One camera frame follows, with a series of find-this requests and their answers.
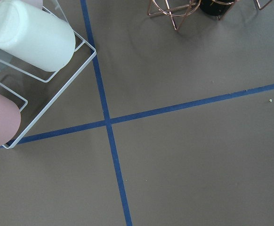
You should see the white wire cup rack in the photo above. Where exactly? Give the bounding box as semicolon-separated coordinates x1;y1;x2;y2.
0;0;97;149

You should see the dark green wine bottle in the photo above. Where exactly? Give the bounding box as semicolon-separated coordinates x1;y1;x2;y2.
200;0;234;16

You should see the white cup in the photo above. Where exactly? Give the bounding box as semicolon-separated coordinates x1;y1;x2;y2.
0;0;76;72

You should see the copper wire bottle rack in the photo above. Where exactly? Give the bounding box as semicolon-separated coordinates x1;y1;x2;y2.
147;0;273;31

